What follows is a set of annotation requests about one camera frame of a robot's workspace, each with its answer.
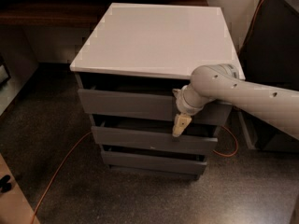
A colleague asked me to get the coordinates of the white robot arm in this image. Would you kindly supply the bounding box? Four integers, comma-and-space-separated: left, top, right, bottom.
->
172, 64, 299, 139

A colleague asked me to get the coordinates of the dark wooden desk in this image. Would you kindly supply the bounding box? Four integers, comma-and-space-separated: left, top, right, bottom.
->
0, 0, 208, 30

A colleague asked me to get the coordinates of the grey top drawer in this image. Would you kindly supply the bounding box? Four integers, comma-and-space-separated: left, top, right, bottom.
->
78, 89, 232, 126

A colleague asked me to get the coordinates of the tan wooden surface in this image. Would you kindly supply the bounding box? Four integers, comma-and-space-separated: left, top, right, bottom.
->
0, 154, 40, 224

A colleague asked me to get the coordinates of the black object on tan surface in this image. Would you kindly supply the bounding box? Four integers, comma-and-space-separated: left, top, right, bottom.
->
0, 175, 12, 193

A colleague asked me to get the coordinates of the grey drawer cabinet white top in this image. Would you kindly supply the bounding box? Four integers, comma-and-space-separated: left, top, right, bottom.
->
70, 3, 240, 179

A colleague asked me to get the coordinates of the dark cabinet at right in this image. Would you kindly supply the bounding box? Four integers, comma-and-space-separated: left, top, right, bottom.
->
239, 0, 299, 153

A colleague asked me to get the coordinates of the grey middle drawer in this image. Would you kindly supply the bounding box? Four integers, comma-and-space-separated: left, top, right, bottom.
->
92, 116, 218, 155

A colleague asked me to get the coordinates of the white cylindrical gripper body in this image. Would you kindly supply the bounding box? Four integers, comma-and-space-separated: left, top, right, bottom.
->
172, 84, 214, 116

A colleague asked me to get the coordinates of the orange cable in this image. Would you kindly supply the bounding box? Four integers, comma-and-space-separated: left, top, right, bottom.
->
29, 0, 299, 224

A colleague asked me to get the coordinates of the grey drawer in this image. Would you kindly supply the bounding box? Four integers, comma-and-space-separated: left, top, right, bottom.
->
78, 89, 232, 126
92, 116, 218, 155
101, 147, 206, 175

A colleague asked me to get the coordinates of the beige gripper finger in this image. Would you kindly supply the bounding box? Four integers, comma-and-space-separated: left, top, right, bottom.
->
172, 114, 184, 137
178, 114, 192, 135

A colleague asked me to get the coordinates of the grey bottom drawer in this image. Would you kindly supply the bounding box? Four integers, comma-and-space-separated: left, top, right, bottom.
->
101, 147, 206, 175

